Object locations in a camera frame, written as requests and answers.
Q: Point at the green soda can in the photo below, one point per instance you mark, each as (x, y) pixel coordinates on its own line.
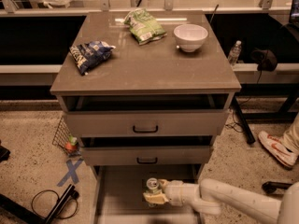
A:
(153, 186)

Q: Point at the black chair caster leg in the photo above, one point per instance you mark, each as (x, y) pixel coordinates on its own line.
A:
(270, 186)

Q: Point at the blue chip bag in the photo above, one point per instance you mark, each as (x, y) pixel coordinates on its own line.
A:
(89, 55)

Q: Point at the bottom open drawer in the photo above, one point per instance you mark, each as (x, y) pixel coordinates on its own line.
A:
(120, 196)

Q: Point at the grey drawer cabinet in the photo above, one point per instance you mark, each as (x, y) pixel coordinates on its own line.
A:
(147, 78)

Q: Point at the middle grey drawer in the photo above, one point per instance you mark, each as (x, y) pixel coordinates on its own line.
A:
(146, 155)

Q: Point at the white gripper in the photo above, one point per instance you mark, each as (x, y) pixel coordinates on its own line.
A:
(175, 191)

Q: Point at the white bowl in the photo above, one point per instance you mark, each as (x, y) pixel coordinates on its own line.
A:
(190, 37)

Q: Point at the black headphones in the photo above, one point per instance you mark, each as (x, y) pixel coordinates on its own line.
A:
(265, 59)

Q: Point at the grey drawer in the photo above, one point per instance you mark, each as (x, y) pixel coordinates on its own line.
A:
(122, 124)
(146, 155)

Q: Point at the wire mesh basket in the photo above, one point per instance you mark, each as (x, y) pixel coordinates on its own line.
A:
(64, 140)

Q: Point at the top grey drawer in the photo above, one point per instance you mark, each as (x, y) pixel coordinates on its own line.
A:
(122, 124)

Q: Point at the black stand leg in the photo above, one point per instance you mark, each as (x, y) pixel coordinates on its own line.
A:
(64, 207)

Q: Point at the green chip bag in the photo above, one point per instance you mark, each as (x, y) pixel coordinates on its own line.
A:
(143, 26)

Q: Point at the beige trouser leg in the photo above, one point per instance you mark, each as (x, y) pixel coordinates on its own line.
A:
(290, 138)

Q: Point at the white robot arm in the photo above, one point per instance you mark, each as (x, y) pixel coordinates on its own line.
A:
(280, 206)

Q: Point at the clear water bottle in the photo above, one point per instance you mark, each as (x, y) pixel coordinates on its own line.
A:
(235, 52)

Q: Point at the white red sneaker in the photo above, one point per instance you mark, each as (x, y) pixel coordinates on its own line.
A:
(274, 145)

